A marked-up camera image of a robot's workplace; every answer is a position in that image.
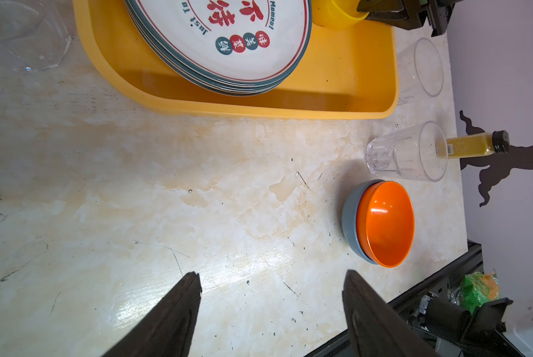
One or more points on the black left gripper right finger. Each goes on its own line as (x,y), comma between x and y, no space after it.
(374,327)

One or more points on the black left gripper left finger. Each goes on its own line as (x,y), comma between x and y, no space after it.
(168,329)

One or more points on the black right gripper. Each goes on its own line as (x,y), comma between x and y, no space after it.
(410,14)

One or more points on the yellow upturned bowl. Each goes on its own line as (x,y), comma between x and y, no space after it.
(337,14)

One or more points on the orange bowl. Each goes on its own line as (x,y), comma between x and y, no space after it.
(385,223)

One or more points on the blue grey bowl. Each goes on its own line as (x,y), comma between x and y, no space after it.
(349,215)

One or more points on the clear plastic cup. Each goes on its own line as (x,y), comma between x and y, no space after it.
(420,71)
(33,36)
(415,153)

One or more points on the white plate dark green rim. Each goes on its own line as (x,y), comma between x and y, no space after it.
(190,74)

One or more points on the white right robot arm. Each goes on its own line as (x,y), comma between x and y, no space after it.
(483,326)

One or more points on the yellow plastic bin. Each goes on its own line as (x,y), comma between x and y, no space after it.
(344,75)

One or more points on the green snack bag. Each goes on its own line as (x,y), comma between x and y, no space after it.
(477,289)

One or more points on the yellow bottle right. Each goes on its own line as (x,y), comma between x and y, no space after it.
(473,146)

